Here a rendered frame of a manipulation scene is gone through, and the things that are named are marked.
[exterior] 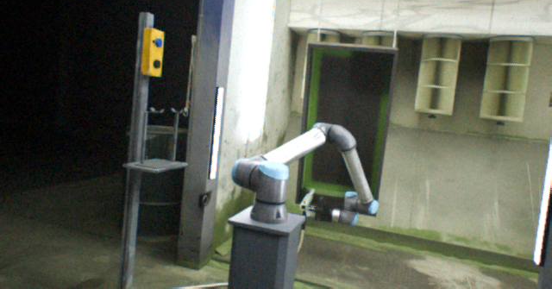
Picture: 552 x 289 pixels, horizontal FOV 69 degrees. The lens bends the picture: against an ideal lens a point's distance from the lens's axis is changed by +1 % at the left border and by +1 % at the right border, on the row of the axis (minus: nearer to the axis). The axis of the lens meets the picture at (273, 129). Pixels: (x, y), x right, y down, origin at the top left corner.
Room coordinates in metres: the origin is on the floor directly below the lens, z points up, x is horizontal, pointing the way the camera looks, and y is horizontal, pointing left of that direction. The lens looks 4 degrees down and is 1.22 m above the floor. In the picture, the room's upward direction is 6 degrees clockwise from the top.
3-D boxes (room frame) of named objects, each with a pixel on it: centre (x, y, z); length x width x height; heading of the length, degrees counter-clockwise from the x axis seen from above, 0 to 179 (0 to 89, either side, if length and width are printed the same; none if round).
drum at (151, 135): (3.43, 0.96, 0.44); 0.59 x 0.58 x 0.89; 52
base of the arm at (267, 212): (1.95, -0.02, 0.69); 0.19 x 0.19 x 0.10
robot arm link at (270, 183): (1.96, -0.02, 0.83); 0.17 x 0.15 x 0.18; 42
